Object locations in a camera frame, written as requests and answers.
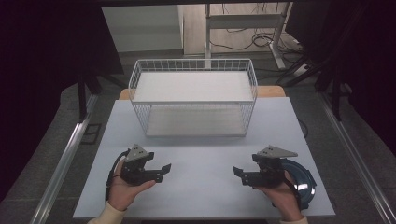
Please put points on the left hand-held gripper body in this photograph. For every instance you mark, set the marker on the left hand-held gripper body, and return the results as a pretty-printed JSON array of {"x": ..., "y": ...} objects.
[{"x": 137, "y": 165}]

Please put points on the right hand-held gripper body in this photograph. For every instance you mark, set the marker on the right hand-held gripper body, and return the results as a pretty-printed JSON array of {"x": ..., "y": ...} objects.
[{"x": 269, "y": 168}]

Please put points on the person's left hand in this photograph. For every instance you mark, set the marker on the person's left hand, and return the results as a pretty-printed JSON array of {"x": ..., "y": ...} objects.
[{"x": 124, "y": 189}]

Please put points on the person's right hand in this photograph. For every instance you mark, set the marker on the person's right hand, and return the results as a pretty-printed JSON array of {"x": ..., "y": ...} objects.
[{"x": 283, "y": 199}]

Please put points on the dark blue round plate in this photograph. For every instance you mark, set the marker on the dark blue round plate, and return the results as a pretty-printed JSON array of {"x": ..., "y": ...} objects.
[{"x": 303, "y": 179}]

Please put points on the black metal stand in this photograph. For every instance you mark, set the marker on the black metal stand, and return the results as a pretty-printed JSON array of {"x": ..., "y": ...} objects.
[
  {"x": 82, "y": 96},
  {"x": 336, "y": 96}
]

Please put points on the white power strip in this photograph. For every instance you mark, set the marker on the white power strip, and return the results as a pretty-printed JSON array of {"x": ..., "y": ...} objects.
[{"x": 301, "y": 70}]

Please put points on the black curtain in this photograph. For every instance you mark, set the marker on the black curtain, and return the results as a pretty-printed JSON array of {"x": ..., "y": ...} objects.
[
  {"x": 367, "y": 62},
  {"x": 40, "y": 77}
]

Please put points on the black floor frame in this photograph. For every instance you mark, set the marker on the black floor frame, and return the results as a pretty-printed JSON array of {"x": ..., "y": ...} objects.
[{"x": 91, "y": 133}]

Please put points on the aluminium rail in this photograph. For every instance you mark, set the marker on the aluminium rail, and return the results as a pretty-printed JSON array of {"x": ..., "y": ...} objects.
[
  {"x": 355, "y": 155},
  {"x": 65, "y": 161}
]

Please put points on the white desk frame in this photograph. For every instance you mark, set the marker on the white desk frame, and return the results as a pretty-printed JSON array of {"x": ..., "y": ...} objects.
[{"x": 244, "y": 21}]

